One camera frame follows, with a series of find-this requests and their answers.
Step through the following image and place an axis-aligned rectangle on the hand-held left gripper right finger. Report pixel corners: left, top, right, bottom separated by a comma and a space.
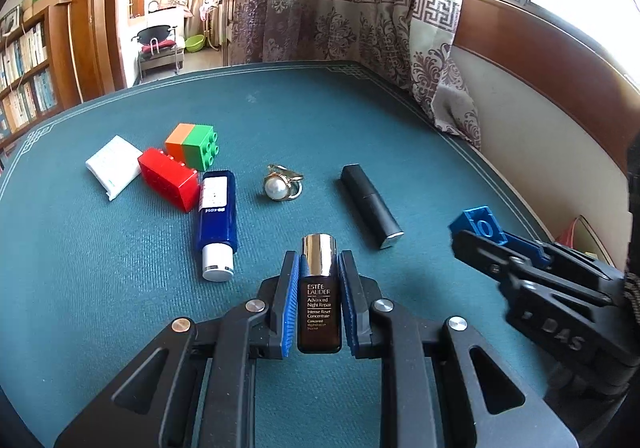
337, 251, 581, 448

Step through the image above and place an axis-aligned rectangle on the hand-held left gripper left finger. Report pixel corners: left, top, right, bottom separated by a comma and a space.
54, 249, 301, 448

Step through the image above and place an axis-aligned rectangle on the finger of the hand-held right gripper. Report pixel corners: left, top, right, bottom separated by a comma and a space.
501, 231, 627, 300
451, 229, 617, 310

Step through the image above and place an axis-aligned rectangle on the blue building block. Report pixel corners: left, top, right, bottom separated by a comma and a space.
448, 205, 508, 246

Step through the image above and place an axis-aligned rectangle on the brown cosmetic bottle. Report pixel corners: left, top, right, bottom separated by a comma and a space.
297, 233, 344, 355

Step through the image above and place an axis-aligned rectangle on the red tin box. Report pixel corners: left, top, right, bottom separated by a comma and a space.
552, 215, 598, 256

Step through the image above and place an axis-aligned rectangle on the black lipstick tube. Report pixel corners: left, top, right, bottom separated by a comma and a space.
340, 163, 405, 249

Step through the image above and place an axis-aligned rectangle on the blue tube with white cap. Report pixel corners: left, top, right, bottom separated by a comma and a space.
194, 169, 237, 283

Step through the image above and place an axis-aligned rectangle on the gold pearl ring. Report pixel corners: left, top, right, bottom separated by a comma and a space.
263, 163, 304, 202

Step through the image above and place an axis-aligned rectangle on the red building block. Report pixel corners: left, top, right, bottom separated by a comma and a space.
137, 147, 200, 213

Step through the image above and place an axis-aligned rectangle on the wooden window panel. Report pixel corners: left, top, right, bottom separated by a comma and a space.
452, 0, 640, 189

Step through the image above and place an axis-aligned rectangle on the orange and green building block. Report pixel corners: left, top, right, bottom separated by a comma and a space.
164, 121, 221, 172

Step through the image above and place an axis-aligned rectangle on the white tissue packet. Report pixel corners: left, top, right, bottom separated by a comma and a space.
85, 135, 143, 201

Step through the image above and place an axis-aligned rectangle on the metal cart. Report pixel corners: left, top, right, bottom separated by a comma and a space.
137, 41, 184, 79

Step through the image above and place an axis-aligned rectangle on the patterned beige curtain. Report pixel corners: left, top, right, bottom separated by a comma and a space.
227, 0, 482, 149

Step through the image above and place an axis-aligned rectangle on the black wok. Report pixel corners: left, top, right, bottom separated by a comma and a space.
131, 23, 179, 46

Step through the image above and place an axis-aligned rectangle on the wooden bookshelf with books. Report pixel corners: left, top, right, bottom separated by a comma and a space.
0, 3, 83, 154

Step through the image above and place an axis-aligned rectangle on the wooden door frame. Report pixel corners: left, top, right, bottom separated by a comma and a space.
70, 0, 133, 102

